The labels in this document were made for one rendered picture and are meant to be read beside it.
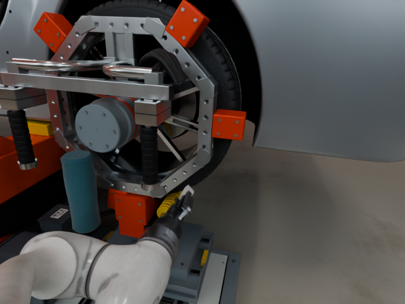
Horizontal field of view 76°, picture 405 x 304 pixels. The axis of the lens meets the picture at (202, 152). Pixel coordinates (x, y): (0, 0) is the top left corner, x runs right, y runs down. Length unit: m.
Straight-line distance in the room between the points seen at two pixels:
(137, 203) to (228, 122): 0.43
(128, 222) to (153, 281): 0.51
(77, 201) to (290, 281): 1.08
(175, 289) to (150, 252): 0.65
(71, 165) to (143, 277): 0.44
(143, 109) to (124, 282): 0.32
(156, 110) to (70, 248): 0.30
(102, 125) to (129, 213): 0.39
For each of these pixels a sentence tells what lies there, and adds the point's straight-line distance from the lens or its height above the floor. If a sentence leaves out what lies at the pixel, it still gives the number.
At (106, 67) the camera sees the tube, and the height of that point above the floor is 1.01.
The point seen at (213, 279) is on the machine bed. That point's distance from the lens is 1.31.
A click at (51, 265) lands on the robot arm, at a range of 0.52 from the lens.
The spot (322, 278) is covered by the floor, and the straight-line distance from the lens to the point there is 1.58.
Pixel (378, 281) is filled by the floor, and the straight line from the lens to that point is 1.71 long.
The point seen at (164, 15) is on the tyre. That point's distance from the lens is 0.84.
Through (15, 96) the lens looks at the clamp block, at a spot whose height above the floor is 0.93.
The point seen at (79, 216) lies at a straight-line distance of 0.92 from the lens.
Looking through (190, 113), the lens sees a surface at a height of 0.81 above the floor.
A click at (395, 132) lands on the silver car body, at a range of 0.97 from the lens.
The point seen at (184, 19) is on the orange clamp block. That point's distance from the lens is 0.73.
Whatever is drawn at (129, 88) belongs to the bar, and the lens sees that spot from 0.58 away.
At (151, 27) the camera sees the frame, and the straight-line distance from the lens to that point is 0.76.
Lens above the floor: 1.06
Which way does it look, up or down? 22 degrees down
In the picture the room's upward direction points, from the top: 3 degrees clockwise
